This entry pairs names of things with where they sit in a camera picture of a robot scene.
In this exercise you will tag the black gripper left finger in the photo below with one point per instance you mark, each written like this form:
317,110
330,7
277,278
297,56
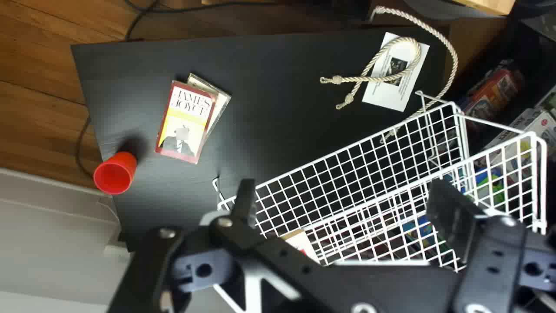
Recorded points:
226,254

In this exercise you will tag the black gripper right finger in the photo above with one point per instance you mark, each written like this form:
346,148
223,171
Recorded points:
501,256

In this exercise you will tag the thin white book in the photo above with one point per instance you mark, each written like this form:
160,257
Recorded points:
301,242

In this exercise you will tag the stack of colourful boxes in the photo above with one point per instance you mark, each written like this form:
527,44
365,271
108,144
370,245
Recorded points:
499,96

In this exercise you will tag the black side table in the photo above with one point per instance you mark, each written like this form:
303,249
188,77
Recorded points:
280,115

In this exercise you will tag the red plastic cup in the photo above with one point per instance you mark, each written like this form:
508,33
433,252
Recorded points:
115,174

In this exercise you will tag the white card with picture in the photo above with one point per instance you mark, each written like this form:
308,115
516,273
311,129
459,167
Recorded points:
402,61

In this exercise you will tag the white wire two-tier shelf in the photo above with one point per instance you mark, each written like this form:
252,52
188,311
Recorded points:
367,200

